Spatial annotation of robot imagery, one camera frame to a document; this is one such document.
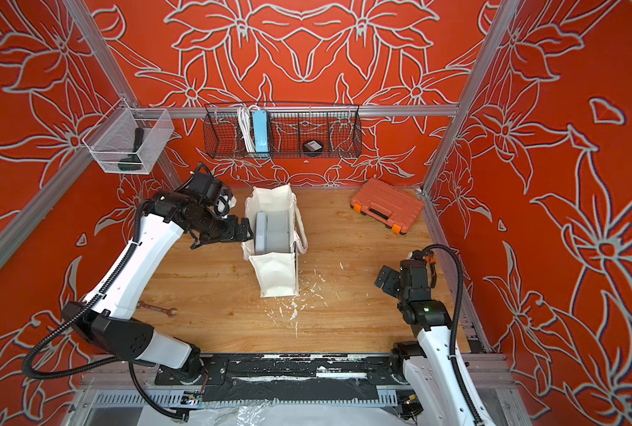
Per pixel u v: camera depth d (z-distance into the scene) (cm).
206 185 56
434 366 47
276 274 76
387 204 107
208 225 59
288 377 73
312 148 95
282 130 100
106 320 39
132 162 79
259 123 90
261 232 84
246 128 90
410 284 58
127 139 92
